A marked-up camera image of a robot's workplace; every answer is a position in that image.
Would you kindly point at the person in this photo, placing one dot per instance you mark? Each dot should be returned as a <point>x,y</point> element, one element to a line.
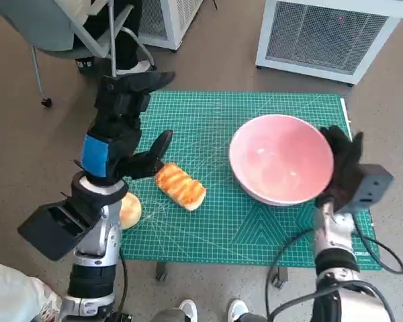
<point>189,308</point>
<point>127,43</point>
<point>10,288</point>

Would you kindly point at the grey office chair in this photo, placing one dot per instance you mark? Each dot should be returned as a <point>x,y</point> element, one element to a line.
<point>37,27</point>

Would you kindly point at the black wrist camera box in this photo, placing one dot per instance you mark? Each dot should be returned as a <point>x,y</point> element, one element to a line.
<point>369,184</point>
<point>50,231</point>

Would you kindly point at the round toy bread bun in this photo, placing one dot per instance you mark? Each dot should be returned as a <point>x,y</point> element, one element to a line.
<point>132,211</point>

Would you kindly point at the large white mesh cabinet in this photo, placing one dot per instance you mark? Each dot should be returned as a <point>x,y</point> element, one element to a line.
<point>322,33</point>

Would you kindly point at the pink bowl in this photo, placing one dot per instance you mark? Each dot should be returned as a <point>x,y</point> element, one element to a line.
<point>278,161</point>

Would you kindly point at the long striped toy bread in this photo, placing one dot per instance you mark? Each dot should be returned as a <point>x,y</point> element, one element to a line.
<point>181,188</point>

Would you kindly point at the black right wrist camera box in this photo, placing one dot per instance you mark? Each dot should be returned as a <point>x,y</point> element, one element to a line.
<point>369,184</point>

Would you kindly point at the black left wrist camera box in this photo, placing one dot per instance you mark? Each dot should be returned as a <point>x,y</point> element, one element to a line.
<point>50,231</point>

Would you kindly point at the small white mesh cabinet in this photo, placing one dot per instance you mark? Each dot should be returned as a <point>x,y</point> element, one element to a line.
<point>174,30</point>

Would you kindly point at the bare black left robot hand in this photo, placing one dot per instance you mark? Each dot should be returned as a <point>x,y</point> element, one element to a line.
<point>117,141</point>

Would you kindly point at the green cutting mat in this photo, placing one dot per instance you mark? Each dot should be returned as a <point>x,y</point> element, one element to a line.
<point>205,117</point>

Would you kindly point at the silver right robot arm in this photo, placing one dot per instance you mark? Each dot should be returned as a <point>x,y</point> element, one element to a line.
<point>336,234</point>

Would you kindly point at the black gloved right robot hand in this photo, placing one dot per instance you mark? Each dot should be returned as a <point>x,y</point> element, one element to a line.
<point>346,167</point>

